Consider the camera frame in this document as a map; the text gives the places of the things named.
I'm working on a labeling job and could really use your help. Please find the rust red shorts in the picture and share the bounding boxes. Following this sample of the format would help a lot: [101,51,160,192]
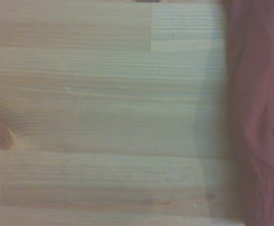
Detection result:
[218,0,274,226]

